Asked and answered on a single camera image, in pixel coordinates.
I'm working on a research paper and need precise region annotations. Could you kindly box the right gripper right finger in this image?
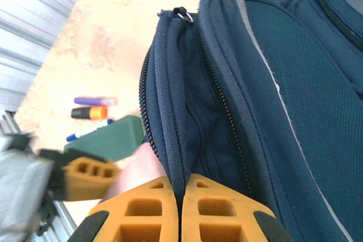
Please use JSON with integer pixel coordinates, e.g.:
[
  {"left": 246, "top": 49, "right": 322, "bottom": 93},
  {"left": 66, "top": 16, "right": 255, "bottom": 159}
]
[{"left": 181, "top": 173, "right": 293, "bottom": 242}]

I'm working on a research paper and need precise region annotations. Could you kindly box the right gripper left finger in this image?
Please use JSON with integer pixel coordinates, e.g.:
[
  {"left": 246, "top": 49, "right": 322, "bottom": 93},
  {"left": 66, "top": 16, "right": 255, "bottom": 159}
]
[{"left": 66, "top": 176, "right": 181, "bottom": 242}]

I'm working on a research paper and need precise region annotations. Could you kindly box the blue white pen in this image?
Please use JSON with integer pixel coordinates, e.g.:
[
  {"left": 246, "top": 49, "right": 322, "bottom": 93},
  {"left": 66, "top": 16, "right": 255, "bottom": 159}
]
[{"left": 66, "top": 118, "right": 115, "bottom": 143}]

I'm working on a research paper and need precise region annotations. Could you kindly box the pink pencil case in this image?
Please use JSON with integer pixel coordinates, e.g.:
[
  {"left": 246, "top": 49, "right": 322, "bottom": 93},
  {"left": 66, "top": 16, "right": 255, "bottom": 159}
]
[{"left": 101, "top": 142, "right": 167, "bottom": 203}]

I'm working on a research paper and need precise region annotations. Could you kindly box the green pencil case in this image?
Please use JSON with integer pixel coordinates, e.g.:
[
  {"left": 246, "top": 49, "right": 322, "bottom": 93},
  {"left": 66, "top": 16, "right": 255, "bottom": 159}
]
[{"left": 64, "top": 115, "right": 145, "bottom": 162}]

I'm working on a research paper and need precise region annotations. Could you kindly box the orange black highlighter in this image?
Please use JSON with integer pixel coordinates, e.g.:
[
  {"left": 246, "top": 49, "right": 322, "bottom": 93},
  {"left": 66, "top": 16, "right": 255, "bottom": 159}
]
[{"left": 70, "top": 105, "right": 109, "bottom": 121}]

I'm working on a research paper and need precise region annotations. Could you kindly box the purple marker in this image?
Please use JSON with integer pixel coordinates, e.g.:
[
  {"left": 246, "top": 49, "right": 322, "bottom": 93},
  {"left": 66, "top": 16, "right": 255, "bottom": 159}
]
[{"left": 73, "top": 96, "right": 119, "bottom": 107}]

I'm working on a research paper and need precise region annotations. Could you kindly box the navy blue student backpack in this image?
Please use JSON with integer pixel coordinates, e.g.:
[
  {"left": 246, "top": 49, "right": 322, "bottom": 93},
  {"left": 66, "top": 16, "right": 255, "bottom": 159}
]
[{"left": 140, "top": 0, "right": 363, "bottom": 242}]

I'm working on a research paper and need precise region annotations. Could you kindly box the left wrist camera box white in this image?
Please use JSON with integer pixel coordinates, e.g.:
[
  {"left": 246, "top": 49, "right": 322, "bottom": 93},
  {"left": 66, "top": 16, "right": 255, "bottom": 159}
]
[{"left": 0, "top": 133, "right": 55, "bottom": 240}]

